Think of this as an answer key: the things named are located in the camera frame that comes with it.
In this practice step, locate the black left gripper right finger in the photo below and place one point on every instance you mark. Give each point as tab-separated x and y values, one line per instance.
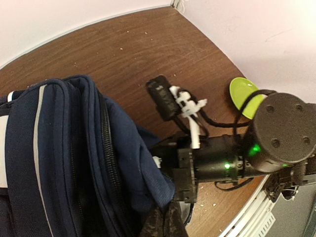
173	224

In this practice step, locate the green plate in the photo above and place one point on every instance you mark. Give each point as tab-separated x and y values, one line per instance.
240	88

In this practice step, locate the navy blue student backpack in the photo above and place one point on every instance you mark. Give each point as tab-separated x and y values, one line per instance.
74	164

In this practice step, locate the right aluminium frame post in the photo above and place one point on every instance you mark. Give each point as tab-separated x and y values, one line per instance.
178	4

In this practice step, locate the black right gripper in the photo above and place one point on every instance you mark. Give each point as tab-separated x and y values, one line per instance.
217	160

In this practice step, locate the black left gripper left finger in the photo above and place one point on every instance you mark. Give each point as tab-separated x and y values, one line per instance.
154	222

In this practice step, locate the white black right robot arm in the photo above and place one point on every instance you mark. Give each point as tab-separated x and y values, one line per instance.
280	142

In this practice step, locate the white front rail frame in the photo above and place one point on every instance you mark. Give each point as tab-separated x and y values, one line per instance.
256	218

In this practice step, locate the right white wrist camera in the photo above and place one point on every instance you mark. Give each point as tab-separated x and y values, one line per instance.
179	105

